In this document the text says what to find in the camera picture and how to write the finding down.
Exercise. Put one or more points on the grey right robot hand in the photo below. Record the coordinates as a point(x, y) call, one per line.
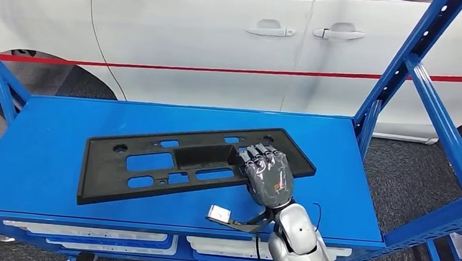
point(270, 182)

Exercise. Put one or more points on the black plastic panel part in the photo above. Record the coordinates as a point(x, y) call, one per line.
point(98, 185)

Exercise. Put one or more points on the red barrier belt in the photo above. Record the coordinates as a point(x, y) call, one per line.
point(219, 69)

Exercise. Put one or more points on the white car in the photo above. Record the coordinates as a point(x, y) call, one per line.
point(201, 40)

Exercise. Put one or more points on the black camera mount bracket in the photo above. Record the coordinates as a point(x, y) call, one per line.
point(248, 226)

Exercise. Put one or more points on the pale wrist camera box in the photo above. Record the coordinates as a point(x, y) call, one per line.
point(219, 214)

